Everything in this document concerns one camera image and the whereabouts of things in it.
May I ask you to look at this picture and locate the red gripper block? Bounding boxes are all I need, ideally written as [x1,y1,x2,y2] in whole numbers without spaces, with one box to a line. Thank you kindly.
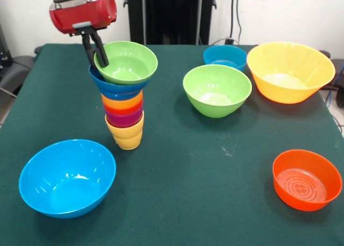
[48,0,118,68]

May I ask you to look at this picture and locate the dark green tablecloth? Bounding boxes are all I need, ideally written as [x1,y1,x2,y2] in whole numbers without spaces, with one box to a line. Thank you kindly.
[0,43,344,246]

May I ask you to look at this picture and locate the orange ribbed plastic cup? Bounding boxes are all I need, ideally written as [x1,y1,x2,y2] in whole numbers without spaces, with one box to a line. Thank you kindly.
[101,91,144,109]

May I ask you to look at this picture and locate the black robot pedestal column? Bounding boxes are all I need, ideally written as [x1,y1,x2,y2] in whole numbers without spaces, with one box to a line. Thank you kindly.
[123,0,217,45]

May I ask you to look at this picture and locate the yellow ribbed plastic cup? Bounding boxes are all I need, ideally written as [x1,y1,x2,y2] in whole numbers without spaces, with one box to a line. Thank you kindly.
[104,110,145,150]

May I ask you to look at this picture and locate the large yellow bowl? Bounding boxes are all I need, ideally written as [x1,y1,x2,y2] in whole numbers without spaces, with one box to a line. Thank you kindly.
[246,41,336,105]

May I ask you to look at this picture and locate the red plastic bowl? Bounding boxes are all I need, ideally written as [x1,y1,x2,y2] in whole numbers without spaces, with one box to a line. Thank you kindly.
[272,149,343,212]

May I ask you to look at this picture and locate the dark blue bowl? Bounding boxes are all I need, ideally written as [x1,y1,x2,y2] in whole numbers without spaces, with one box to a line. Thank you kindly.
[88,64,153,100]

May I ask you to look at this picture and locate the small light blue bowl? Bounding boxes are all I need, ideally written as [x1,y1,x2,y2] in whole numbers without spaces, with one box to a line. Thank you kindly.
[203,45,248,72]

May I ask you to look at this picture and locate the purple plastic cup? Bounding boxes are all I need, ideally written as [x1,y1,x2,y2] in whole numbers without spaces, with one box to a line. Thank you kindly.
[104,108,145,128]

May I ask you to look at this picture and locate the small green ribbed bowl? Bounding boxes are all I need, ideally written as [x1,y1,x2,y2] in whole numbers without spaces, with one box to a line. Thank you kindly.
[93,41,159,85]

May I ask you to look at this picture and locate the large light blue bowl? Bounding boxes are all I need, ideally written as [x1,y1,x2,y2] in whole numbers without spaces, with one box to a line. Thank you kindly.
[18,139,117,219]

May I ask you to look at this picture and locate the red plastic cup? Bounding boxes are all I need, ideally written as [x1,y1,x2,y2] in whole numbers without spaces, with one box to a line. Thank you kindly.
[103,100,144,117]

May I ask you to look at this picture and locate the black hanging cable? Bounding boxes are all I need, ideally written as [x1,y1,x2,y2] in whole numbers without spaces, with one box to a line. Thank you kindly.
[227,0,243,45]

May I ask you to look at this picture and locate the dark grey pedestal leg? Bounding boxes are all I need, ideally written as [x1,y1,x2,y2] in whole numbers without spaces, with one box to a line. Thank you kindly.
[0,55,36,97]

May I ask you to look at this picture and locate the large green bowl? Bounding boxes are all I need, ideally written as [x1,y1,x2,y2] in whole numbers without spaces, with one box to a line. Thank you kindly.
[183,64,253,119]

